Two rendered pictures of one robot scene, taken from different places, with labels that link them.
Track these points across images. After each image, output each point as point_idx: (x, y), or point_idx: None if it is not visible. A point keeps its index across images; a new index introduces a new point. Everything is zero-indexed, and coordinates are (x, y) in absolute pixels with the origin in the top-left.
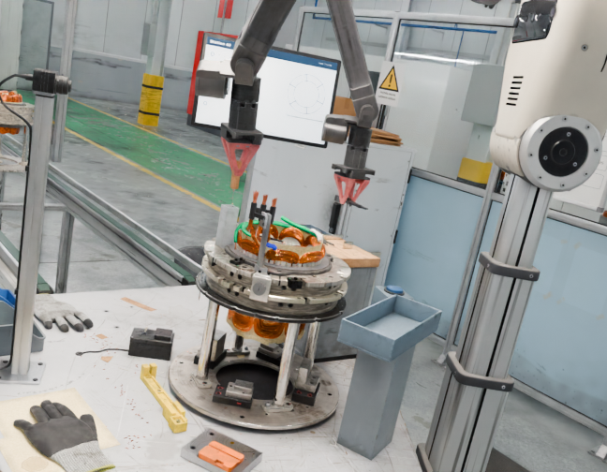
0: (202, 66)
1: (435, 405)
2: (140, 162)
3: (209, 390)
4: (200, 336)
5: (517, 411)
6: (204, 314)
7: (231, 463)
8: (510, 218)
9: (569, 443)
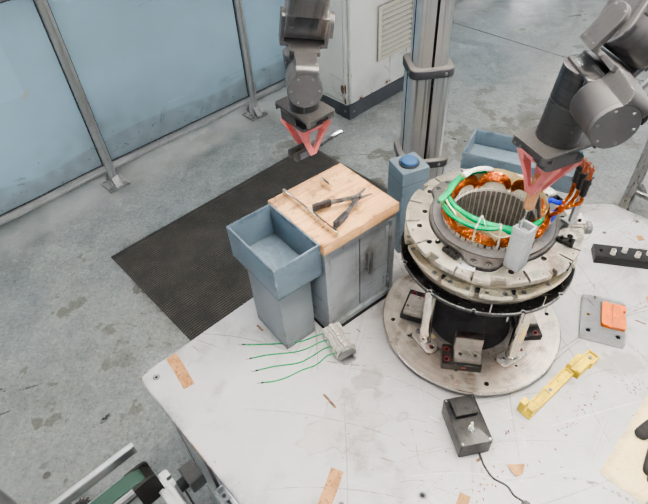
0: (644, 96)
1: (31, 295)
2: None
3: (522, 346)
4: (384, 392)
5: (41, 228)
6: (310, 406)
7: (619, 306)
8: (450, 24)
9: (97, 201)
